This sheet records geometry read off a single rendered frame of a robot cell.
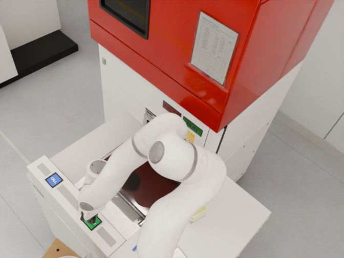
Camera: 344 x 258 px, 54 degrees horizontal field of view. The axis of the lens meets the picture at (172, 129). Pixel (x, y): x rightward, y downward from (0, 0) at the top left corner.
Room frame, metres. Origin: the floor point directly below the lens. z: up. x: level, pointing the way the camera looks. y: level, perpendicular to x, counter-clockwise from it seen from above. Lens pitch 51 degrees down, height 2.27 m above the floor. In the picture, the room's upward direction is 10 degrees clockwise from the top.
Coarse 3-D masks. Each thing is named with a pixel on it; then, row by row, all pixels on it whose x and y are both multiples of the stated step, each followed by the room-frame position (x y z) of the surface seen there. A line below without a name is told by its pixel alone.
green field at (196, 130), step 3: (186, 120) 1.01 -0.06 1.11; (186, 123) 1.00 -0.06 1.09; (189, 123) 0.99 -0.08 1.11; (189, 126) 0.99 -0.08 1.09; (192, 126) 0.98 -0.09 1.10; (195, 126) 0.97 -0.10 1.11; (192, 129) 0.98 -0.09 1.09; (195, 129) 0.97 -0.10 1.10; (198, 129) 0.96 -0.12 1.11; (195, 132) 0.97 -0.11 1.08; (198, 132) 0.96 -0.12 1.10; (201, 132) 0.95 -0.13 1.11
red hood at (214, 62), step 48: (96, 0) 1.29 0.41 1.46; (144, 0) 1.13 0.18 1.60; (192, 0) 0.99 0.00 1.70; (240, 0) 0.90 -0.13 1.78; (288, 0) 1.01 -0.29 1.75; (144, 48) 1.11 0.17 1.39; (192, 48) 0.97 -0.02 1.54; (240, 48) 0.87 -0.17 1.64; (288, 48) 1.19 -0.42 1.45; (192, 96) 0.95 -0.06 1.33; (240, 96) 0.94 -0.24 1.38
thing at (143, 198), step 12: (108, 156) 0.88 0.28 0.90; (144, 168) 0.85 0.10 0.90; (132, 180) 0.77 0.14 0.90; (144, 180) 0.78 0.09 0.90; (156, 180) 0.79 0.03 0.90; (168, 180) 0.80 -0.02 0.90; (132, 192) 0.71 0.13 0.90; (144, 192) 0.72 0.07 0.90; (156, 192) 0.73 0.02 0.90; (168, 192) 0.74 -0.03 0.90; (144, 204) 0.66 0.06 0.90
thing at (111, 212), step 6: (108, 204) 0.64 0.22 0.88; (114, 204) 0.65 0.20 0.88; (102, 210) 0.61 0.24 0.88; (108, 210) 0.62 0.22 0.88; (114, 210) 0.62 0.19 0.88; (120, 210) 0.62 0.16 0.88; (108, 216) 0.59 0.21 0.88; (114, 216) 0.59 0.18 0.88; (120, 216) 0.60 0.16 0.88; (126, 216) 0.60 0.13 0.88; (114, 222) 0.57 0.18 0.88; (120, 222) 0.57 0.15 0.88; (126, 222) 0.58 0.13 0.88; (132, 222) 0.58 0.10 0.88; (120, 228) 0.55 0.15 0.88; (126, 228) 0.55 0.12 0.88
